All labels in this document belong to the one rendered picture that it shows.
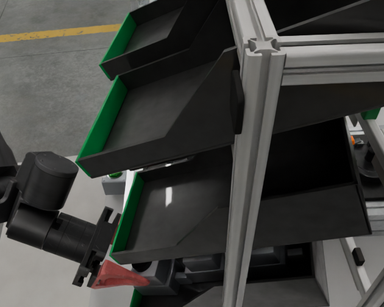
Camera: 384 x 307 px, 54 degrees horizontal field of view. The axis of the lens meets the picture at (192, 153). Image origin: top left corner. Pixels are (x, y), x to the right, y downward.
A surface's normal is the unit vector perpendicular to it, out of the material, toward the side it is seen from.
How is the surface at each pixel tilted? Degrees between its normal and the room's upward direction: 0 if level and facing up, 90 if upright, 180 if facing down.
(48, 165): 41
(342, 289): 0
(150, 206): 25
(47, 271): 0
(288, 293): 90
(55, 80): 0
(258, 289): 90
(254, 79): 90
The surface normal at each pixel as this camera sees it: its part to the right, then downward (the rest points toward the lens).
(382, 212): -0.03, -0.69
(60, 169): 0.43, -0.88
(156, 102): -0.44, -0.66
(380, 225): 0.04, 0.72
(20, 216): 0.29, -0.26
